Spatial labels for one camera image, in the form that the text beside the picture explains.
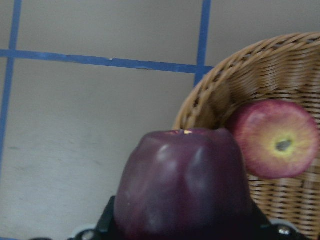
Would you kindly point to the woven wicker basket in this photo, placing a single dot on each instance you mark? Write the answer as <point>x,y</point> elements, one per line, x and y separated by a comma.
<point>285,67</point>

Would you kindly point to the red yellow apple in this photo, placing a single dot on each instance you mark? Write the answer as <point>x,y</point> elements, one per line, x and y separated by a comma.
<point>278,139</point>

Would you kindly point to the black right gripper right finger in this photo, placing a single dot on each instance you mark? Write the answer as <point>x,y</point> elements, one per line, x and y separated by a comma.
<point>261,226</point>

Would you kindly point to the dark red apple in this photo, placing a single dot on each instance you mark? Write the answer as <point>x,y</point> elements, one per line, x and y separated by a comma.
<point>185,185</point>

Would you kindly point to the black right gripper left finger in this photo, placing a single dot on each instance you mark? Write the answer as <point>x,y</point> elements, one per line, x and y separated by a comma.
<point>105,226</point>

